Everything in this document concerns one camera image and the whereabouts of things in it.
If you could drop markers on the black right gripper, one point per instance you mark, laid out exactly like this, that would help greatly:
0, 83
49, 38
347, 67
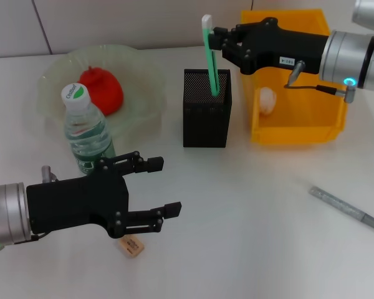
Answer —
283, 46

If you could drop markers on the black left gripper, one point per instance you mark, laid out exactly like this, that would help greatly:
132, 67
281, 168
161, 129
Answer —
74, 202

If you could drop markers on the mint green utility knife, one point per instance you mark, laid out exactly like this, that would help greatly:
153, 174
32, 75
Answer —
211, 68

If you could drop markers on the small tan eraser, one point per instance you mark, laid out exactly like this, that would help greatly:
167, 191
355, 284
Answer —
132, 247

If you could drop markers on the white paper ball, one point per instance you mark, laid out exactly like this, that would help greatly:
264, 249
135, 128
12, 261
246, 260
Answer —
268, 101

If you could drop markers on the clear water bottle green label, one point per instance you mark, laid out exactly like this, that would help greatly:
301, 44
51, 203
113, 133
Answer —
84, 130

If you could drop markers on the red-orange toy orange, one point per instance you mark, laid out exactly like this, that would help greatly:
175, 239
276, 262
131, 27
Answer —
109, 93

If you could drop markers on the grey marker pen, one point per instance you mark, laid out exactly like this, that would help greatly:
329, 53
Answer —
339, 205

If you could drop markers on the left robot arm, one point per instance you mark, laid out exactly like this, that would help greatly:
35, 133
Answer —
6, 211

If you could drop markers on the black mesh pen holder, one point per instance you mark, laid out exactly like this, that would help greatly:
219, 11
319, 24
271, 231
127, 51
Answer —
205, 124

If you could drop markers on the pale green glass fruit plate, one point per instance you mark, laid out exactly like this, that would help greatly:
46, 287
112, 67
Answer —
143, 78

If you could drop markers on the yellow plastic bin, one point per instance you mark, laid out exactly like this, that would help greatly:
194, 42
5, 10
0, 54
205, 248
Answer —
299, 134

